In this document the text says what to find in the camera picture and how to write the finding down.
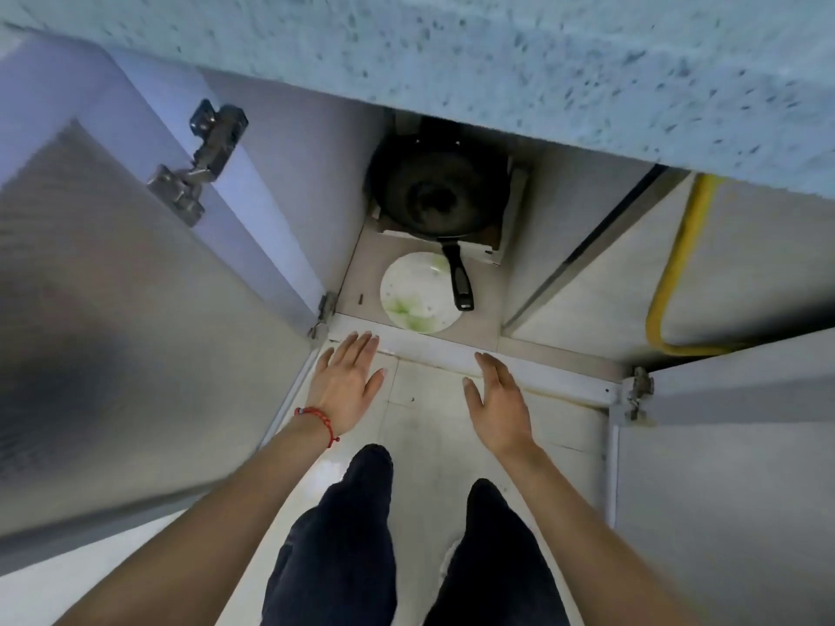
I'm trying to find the person's right hand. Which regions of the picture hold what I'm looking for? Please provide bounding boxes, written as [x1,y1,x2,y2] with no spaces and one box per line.
[461,351,538,458]

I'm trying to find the person's left hand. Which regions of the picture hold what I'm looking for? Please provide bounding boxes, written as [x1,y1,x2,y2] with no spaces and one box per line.
[304,330,387,437]

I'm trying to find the white green floral plate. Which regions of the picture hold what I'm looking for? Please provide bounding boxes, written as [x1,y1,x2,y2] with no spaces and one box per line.
[379,251,462,336]

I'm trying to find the grey kitchen cabinet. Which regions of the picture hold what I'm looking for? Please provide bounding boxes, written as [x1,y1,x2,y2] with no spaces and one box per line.
[0,29,835,626]

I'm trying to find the grey cabinet door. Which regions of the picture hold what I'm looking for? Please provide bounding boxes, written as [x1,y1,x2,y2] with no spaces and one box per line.
[606,325,835,626]
[0,31,327,575]

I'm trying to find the person's right forearm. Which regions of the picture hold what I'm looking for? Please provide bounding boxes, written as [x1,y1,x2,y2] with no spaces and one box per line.
[502,443,699,626]

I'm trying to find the person's left forearm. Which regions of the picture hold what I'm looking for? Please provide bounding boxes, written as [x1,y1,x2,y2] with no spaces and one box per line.
[55,413,337,626]

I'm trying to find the green speckled countertop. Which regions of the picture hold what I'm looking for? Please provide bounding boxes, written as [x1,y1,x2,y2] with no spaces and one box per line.
[0,0,835,200]

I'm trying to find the dark denim jeans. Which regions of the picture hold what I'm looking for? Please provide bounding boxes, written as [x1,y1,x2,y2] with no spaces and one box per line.
[260,443,570,626]

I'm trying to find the black frying pan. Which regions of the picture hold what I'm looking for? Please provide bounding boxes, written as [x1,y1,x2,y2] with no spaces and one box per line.
[364,117,513,312]

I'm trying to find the red bead bracelet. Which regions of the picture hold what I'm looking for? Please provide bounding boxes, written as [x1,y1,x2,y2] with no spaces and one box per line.
[293,405,342,449]

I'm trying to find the yellow gas hose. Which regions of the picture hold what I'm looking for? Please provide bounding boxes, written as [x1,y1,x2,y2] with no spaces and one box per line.
[645,174,752,358]

